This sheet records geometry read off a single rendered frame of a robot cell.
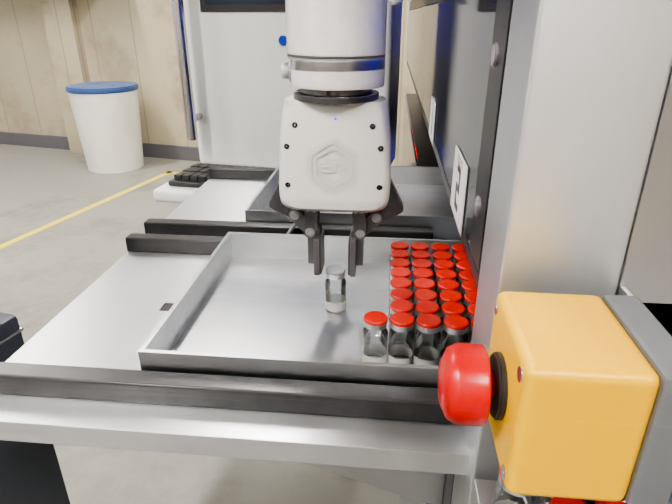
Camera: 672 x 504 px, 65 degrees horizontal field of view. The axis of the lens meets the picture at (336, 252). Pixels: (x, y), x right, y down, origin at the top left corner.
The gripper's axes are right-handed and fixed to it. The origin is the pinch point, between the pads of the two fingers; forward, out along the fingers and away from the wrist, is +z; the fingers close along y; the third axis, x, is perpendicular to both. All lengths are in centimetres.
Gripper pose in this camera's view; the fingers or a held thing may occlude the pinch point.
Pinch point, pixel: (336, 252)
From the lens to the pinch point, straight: 52.8
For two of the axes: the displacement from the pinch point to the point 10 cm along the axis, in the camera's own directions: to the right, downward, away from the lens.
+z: 0.0, 9.1, 4.1
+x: 1.0, -4.1, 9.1
